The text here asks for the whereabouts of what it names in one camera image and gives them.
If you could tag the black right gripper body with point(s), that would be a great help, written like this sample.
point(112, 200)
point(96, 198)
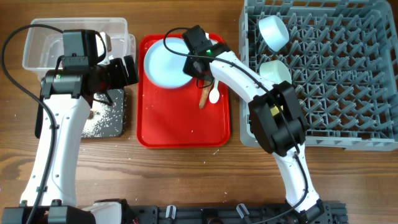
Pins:
point(189, 68)

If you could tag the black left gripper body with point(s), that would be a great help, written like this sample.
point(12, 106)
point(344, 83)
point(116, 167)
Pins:
point(114, 76)

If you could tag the brown wooden stick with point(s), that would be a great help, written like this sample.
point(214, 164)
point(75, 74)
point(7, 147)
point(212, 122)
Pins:
point(204, 94)

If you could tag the light blue plate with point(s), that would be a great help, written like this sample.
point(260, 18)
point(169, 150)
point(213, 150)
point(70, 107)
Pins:
point(164, 68)

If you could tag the white plastic spoon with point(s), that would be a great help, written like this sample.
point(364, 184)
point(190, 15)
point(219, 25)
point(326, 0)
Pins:
point(214, 93)

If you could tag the white rice pile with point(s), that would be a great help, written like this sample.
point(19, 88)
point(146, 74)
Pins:
point(108, 121)

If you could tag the pale green bowl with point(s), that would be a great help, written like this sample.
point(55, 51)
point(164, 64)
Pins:
point(275, 71)

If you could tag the light blue bowl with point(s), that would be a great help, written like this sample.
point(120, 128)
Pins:
point(274, 32)

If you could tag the yellow plastic cup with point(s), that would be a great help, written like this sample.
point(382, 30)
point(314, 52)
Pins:
point(275, 110)

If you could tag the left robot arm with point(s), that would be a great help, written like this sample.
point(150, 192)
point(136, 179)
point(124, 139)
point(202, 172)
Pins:
point(50, 195)

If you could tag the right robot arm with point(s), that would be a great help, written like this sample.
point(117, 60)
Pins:
point(277, 120)

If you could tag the black food waste tray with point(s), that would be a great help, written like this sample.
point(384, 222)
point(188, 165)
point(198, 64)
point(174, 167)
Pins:
point(75, 118)

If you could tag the clear plastic waste bin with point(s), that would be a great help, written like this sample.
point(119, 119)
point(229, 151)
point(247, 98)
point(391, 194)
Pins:
point(44, 46)

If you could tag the grey-blue dishwasher rack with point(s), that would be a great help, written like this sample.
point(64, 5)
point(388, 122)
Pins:
point(342, 56)

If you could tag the brown food scrap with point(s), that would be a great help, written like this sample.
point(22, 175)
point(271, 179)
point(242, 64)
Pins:
point(91, 114)

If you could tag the red plastic tray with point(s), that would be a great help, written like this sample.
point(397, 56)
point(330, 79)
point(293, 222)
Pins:
point(171, 118)

